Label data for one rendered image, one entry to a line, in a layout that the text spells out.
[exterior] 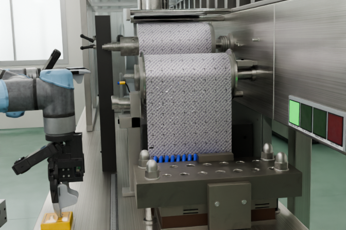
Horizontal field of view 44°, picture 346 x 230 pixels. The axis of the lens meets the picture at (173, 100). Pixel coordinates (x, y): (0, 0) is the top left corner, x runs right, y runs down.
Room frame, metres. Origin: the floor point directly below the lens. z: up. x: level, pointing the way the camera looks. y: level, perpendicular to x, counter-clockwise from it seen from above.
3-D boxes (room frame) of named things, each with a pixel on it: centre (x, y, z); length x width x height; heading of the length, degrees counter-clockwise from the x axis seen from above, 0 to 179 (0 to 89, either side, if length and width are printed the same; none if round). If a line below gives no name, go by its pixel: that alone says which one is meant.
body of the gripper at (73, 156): (1.02, 0.27, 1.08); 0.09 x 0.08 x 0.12; 98
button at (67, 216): (1.01, 0.30, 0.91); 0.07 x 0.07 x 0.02; 8
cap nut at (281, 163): (1.02, -0.26, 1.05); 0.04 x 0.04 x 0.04
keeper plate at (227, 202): (0.96, -0.13, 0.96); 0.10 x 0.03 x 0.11; 98
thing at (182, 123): (1.16, -0.04, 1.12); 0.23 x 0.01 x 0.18; 98
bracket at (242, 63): (1.24, -0.21, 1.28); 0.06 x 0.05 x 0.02; 98
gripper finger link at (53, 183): (0.99, 0.29, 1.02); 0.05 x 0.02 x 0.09; 8
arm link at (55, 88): (1.02, 0.28, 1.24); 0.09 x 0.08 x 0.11; 104
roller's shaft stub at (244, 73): (1.24, -0.20, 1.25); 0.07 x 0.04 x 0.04; 98
